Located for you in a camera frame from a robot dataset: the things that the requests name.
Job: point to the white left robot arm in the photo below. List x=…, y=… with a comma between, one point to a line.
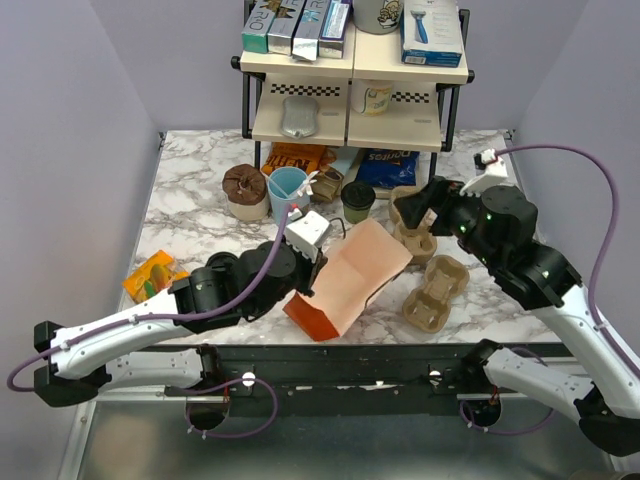
x=125, y=349

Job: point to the white printed paper cup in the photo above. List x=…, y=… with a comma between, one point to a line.
x=370, y=97

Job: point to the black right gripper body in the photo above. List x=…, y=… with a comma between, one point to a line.
x=458, y=215

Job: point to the olive brown small package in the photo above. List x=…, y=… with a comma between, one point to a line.
x=327, y=186

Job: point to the grey cartoon mug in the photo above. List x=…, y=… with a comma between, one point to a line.
x=377, y=16

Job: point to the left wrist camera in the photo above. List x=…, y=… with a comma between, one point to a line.
x=306, y=232

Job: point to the blue razor package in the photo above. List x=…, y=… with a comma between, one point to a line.
x=431, y=33

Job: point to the green paper coffee cup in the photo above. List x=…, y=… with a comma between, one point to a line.
x=356, y=213

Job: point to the single brown cup carrier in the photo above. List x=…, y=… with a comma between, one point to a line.
x=428, y=306

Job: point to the orange snack bag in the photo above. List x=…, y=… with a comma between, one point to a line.
x=308, y=158

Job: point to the teal toothpaste box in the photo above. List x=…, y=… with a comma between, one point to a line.
x=257, y=26

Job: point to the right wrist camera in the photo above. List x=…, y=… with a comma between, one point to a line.
x=491, y=171

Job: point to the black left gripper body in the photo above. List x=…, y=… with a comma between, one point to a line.
x=304, y=269

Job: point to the black plastic cup lid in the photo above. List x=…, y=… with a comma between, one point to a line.
x=358, y=195

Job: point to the orange snack packet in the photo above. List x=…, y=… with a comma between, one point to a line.
x=156, y=274

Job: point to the brown and white pouch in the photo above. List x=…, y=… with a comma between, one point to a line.
x=246, y=191

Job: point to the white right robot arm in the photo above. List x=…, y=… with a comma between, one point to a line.
x=497, y=227

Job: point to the light blue cup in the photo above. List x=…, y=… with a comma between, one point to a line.
x=282, y=186

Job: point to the silver blue toothpaste box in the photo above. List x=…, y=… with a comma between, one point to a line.
x=306, y=38

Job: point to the brown cardboard cup carrier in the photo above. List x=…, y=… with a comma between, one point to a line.
x=419, y=241

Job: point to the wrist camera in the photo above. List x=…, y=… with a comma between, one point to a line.
x=491, y=171
x=306, y=232

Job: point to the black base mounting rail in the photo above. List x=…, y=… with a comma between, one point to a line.
x=336, y=380

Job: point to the blue Doritos chip bag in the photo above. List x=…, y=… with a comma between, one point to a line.
x=388, y=169

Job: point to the purple white toothpaste box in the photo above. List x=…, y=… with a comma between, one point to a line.
x=333, y=34

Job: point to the orange paper gift bag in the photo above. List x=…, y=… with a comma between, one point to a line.
x=358, y=268

